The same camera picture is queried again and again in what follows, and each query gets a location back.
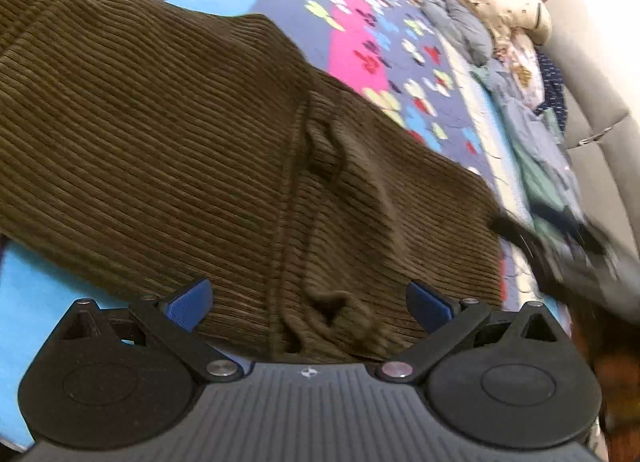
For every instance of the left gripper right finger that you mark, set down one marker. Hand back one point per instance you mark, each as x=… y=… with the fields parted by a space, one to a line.
x=449 y=325

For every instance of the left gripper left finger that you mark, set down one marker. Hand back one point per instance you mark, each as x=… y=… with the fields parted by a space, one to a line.
x=170 y=322

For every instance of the pile of assorted clothes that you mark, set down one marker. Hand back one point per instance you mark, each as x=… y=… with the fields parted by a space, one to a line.
x=501 y=40

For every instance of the brown corduroy pants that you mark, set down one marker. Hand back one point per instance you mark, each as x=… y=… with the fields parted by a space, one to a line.
x=143 y=146

